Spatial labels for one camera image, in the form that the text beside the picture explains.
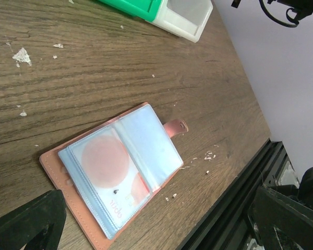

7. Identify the pink card holder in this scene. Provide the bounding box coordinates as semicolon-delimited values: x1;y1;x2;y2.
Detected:
40;103;188;249

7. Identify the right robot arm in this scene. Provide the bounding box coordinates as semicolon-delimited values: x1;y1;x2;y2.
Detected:
236;1;313;202

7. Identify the middle green bin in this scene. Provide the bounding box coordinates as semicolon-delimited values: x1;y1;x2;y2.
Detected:
100;0;162;22

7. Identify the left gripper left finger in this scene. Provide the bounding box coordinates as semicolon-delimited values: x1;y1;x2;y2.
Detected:
0;190;66;249

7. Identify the red white card in holder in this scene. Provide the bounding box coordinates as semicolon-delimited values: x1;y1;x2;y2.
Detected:
74;128;151;229

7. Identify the white bin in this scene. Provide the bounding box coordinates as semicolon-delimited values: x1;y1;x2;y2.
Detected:
152;0;213;43

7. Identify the black aluminium frame rail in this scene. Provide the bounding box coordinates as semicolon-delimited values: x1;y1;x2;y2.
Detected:
178;141;287;249

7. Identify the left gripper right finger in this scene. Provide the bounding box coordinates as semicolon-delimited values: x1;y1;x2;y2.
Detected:
252;185;313;249

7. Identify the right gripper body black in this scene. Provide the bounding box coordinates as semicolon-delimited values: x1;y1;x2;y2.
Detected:
232;1;313;28

